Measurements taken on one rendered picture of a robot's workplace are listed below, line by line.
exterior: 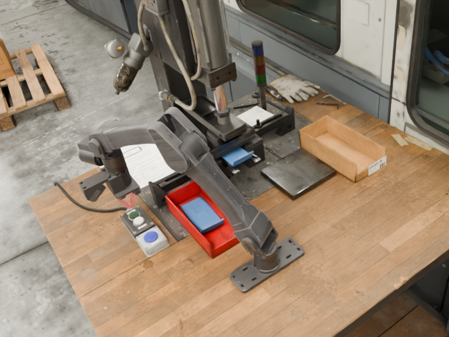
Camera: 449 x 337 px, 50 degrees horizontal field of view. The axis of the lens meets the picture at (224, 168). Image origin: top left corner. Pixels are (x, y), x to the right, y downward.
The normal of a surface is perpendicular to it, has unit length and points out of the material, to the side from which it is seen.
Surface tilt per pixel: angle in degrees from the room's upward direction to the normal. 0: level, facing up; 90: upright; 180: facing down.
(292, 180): 0
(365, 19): 90
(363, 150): 90
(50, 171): 0
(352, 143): 90
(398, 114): 90
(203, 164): 54
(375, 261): 0
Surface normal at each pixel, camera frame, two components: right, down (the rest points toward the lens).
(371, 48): -0.86, 0.41
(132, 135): -0.50, 0.56
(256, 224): 0.62, -0.29
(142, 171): -0.14, -0.78
